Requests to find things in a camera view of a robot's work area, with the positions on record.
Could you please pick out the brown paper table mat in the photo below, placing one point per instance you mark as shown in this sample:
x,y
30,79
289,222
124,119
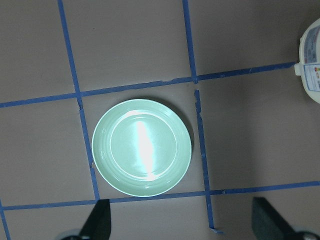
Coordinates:
x,y
226,67

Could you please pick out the left green plate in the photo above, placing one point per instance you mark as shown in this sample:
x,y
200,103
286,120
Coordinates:
x,y
141,148

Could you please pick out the white rice cooker orange handle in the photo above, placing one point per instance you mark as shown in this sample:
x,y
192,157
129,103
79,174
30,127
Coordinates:
x,y
308,67

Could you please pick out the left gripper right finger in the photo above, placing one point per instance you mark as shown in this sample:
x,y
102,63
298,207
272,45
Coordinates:
x,y
267,223

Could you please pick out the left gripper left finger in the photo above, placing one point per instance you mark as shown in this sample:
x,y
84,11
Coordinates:
x,y
98,224

